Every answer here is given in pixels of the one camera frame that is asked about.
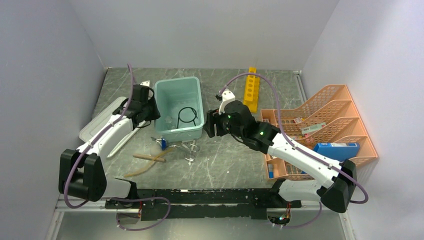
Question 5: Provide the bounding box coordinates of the clear glass jar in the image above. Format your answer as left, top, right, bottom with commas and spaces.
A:
164, 116, 173, 125

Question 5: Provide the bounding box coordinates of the black wire ring stand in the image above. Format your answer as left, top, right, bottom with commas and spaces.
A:
176, 106, 198, 129

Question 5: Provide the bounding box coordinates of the graduated cylinder blue base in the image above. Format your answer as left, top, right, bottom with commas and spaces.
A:
160, 138, 168, 151

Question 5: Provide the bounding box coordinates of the mint green plastic bin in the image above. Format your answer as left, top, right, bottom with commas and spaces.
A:
154, 76, 205, 143

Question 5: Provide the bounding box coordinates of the yellow test tube rack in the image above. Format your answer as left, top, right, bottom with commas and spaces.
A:
243, 75, 261, 113

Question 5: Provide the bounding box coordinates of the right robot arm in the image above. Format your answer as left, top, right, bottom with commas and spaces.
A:
203, 100, 359, 213

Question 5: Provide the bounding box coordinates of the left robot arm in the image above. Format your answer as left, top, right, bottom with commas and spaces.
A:
58, 81, 160, 208

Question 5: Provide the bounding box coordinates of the white plastic bin lid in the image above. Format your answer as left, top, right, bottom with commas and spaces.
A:
78, 96, 141, 158

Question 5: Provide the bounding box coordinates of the wooden dowel rod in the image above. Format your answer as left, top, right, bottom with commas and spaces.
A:
132, 153, 166, 163

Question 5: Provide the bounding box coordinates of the amber rubber tubing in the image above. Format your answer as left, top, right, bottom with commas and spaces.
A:
124, 147, 174, 178

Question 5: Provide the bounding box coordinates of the orange mesh file organizer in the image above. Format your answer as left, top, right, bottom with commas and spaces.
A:
259, 84, 378, 168

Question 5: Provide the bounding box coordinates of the blue binder folder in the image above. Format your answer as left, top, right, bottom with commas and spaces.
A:
313, 142, 360, 162

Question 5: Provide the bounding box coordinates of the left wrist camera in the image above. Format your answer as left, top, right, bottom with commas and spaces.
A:
139, 80, 155, 99

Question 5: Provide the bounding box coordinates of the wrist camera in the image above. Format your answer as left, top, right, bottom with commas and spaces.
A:
139, 80, 155, 99
215, 88, 236, 115

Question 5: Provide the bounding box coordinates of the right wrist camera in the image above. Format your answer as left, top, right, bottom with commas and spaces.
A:
215, 88, 236, 115

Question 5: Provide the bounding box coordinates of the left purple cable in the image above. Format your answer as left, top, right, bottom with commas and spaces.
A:
62, 63, 137, 210

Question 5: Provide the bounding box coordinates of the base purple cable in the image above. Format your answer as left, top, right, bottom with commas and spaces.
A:
109, 197, 172, 232

